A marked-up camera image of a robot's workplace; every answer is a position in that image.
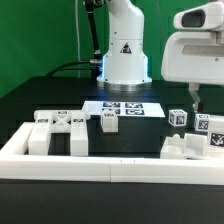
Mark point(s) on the white chair seat part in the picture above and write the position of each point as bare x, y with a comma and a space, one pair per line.
191, 146

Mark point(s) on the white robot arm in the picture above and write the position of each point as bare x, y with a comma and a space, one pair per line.
125, 66

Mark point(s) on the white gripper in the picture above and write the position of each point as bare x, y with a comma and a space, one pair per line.
195, 58

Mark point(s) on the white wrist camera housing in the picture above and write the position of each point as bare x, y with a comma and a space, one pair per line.
208, 17

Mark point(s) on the white chair back part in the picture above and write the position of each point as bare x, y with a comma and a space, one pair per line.
49, 122

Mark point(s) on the white tagged cube far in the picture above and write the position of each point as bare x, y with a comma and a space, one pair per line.
201, 122

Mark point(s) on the white tagged cube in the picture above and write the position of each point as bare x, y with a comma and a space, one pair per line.
177, 117
201, 122

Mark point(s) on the white tagged cube near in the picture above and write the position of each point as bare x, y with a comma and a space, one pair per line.
177, 117

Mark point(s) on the white U-shaped obstacle frame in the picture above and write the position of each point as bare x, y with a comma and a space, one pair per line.
15, 163

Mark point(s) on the white marker sheet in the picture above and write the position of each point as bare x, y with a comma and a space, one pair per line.
129, 109

